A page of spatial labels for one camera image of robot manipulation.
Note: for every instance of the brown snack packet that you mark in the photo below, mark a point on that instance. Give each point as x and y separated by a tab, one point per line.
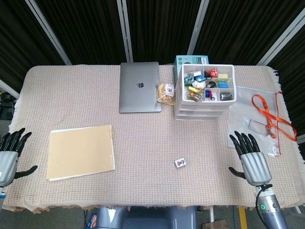
194	96

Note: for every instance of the white drawer organizer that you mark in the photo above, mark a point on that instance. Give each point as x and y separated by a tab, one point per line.
206	103

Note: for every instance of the green foil packet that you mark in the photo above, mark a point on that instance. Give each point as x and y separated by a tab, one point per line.
187	80

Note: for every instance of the red triangular packet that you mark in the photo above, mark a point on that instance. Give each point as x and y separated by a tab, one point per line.
212	72

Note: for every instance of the yellow sticky note block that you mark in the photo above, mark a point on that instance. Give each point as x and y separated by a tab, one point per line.
222	75

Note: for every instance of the blue and red rings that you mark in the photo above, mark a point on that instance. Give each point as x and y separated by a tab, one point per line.
209	93

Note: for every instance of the small white box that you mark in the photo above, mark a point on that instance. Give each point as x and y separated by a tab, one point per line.
194	73

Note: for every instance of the aluminium frame post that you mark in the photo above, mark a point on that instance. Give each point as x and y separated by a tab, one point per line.
47	31
197	26
281	35
125	31

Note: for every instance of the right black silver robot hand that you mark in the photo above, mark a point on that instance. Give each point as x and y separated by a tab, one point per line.
256	167

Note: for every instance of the pink woven tablecloth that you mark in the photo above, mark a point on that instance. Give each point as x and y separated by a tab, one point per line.
147	138

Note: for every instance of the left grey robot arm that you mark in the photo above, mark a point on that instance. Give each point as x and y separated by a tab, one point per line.
1	196

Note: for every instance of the white crumpled wad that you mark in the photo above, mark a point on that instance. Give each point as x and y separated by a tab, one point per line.
199	84

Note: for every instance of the clear bag of snacks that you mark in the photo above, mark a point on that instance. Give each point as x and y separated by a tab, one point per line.
162	95

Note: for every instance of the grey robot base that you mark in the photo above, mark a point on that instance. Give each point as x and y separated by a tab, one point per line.
143	218

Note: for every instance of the clear mesh zip pouch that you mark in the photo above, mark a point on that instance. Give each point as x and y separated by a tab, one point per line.
243	112

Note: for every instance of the grey closed laptop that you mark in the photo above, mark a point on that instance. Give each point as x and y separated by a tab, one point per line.
139	95

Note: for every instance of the white mahjong tile red print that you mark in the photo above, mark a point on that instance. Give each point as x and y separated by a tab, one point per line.
180	163
169	89

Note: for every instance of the teal cardboard box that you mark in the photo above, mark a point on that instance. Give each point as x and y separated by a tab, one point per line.
188	60

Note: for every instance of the blue packet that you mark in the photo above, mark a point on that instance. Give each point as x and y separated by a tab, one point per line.
199	78

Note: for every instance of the tan spiral notebook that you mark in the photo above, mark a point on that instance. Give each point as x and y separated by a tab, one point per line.
81	152

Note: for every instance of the black metal clip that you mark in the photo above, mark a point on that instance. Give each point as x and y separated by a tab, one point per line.
226	96

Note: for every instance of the blue plastic item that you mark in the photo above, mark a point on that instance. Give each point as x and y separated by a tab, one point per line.
223	85

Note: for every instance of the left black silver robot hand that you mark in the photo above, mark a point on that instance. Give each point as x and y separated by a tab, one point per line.
8	164

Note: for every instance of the clear badge holder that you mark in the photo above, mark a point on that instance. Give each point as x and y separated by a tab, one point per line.
257	126

